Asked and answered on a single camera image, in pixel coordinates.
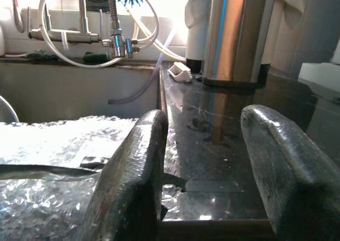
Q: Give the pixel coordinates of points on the bubble wrap sheet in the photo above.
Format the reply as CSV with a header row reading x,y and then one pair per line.
x,y
53,140

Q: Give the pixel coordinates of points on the large steel bowl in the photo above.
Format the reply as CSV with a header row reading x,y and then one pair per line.
x,y
6,113

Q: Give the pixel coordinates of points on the green sponge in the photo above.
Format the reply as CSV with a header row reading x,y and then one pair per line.
x,y
94,58

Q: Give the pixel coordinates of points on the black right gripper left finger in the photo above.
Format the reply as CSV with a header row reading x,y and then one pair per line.
x,y
132,185

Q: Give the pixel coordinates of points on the dark scouring pad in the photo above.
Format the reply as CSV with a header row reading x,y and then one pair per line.
x,y
42,55

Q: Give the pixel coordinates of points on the small white plastic clip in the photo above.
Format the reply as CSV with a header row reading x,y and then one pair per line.
x,y
180,73

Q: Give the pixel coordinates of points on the hanging steel ladle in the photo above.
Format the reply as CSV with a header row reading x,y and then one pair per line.
x,y
19,23

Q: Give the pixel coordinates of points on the chrome flexible neck faucet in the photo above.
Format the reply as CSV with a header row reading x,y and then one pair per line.
x,y
118,44

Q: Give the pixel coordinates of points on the white appliance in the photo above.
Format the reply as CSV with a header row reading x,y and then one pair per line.
x,y
318,73

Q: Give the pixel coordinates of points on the stainless steel cylinder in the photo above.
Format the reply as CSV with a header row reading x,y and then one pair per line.
x,y
233,38

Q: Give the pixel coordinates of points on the chrome tap bar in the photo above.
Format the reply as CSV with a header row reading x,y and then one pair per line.
x,y
66,35

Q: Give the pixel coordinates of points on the stainless steel sink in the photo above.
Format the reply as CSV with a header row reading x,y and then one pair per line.
x,y
66,92

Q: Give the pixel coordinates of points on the translucent plastic tube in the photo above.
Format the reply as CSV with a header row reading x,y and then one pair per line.
x,y
138,90

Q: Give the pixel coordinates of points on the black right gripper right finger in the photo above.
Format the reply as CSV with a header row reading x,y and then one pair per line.
x,y
292,185

